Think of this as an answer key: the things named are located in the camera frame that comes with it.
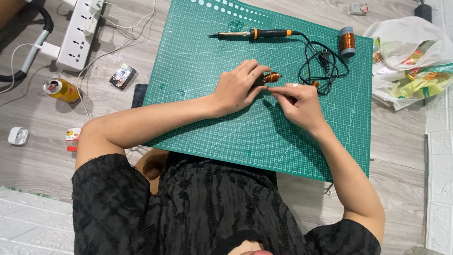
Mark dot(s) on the person's right hand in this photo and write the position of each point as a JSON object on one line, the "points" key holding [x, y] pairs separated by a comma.
{"points": [[300, 106]]}

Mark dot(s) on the person's left hand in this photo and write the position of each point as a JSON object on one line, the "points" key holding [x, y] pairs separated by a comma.
{"points": [[236, 91]]}

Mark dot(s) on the person's right fingers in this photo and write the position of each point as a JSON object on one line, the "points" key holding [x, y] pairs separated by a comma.
{"points": [[283, 92]]}

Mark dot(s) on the green cutting mat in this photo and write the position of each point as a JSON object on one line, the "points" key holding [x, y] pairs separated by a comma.
{"points": [[260, 88]]}

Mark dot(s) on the small copper coil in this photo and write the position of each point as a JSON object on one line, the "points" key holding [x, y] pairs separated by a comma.
{"points": [[315, 84]]}

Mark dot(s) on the black orange soldering iron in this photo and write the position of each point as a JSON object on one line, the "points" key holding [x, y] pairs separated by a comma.
{"points": [[254, 34]]}

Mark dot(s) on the small grey device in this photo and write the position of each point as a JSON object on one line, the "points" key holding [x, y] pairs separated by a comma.
{"points": [[358, 9]]}

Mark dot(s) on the white plastic bag of items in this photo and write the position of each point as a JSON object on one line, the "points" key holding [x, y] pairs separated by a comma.
{"points": [[410, 60]]}

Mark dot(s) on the person's black patterned clothing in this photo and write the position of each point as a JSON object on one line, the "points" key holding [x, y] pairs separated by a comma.
{"points": [[216, 209]]}

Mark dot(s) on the black phone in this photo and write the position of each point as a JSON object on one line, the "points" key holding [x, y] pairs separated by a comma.
{"points": [[139, 95]]}

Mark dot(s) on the small dark packet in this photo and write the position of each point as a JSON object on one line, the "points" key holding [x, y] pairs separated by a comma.
{"points": [[122, 76]]}

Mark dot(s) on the black power adapter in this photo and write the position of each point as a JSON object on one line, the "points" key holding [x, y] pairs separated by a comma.
{"points": [[423, 11]]}

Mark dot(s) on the white power strip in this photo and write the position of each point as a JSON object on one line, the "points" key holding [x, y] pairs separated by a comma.
{"points": [[78, 33]]}

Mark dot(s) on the small red white packet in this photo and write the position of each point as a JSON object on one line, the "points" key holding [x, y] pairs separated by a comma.
{"points": [[73, 138]]}

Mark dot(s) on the yellow drink can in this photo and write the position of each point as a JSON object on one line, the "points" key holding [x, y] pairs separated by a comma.
{"points": [[62, 90]]}

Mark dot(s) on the white charger plug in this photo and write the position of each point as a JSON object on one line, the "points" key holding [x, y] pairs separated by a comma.
{"points": [[49, 50]]}

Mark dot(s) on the black grey tube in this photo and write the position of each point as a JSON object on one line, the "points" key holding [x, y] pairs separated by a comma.
{"points": [[26, 42]]}

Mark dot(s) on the white earbud case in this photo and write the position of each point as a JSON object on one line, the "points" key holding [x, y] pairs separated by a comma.
{"points": [[18, 136]]}

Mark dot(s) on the white wall adapter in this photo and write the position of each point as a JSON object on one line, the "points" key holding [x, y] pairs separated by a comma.
{"points": [[92, 14]]}

